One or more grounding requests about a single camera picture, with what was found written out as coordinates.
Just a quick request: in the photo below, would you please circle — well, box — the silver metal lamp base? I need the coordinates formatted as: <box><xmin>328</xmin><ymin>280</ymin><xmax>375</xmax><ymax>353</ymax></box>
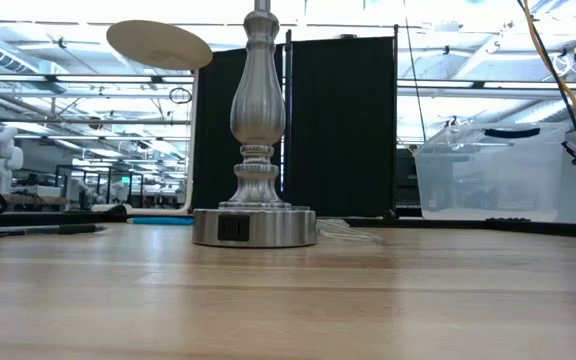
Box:
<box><xmin>191</xmin><ymin>0</ymin><xmax>319</xmax><ymax>249</ymax></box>

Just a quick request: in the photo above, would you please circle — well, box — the wooden workbench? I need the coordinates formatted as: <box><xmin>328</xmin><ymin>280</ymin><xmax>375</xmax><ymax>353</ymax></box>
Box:
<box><xmin>0</xmin><ymin>192</ymin><xmax>70</xmax><ymax>207</ymax></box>

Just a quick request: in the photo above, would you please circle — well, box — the thin black hanging cable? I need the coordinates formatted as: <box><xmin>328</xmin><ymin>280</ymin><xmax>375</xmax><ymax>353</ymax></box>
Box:
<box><xmin>403</xmin><ymin>0</ymin><xmax>428</xmax><ymax>144</ymax></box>

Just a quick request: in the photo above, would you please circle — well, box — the black partition screen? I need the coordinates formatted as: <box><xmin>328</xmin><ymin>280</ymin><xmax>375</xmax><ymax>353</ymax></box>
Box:
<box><xmin>190</xmin><ymin>24</ymin><xmax>399</xmax><ymax>219</ymax></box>

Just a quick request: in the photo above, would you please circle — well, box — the black pen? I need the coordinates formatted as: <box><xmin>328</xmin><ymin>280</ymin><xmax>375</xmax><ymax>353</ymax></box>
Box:
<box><xmin>0</xmin><ymin>223</ymin><xmax>108</xmax><ymax>240</ymax></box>

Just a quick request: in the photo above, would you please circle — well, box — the clear lamp cord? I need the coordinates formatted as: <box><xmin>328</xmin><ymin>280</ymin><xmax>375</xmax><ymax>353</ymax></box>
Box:
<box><xmin>314</xmin><ymin>217</ymin><xmax>385</xmax><ymax>245</ymax></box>

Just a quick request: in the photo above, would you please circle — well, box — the clear plastic storage bin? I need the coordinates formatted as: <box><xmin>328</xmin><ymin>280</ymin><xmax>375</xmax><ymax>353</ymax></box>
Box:
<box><xmin>412</xmin><ymin>121</ymin><xmax>576</xmax><ymax>225</ymax></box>

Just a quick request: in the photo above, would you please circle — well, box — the white desk lamp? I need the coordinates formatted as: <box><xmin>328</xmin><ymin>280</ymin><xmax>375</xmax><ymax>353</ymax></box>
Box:
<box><xmin>91</xmin><ymin>19</ymin><xmax>215</xmax><ymax>218</ymax></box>

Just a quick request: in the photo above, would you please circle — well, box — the light blue marker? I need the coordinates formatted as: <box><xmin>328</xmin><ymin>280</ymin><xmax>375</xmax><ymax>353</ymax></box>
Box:
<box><xmin>126</xmin><ymin>215</ymin><xmax>196</xmax><ymax>227</ymax></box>

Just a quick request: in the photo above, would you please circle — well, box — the white box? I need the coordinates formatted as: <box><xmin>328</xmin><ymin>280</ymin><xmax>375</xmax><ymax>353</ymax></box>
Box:
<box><xmin>34</xmin><ymin>184</ymin><xmax>63</xmax><ymax>199</ymax></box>

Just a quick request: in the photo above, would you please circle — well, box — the yellow hanging cable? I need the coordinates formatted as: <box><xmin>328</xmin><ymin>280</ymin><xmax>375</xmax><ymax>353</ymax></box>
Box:
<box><xmin>521</xmin><ymin>0</ymin><xmax>576</xmax><ymax>155</ymax></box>

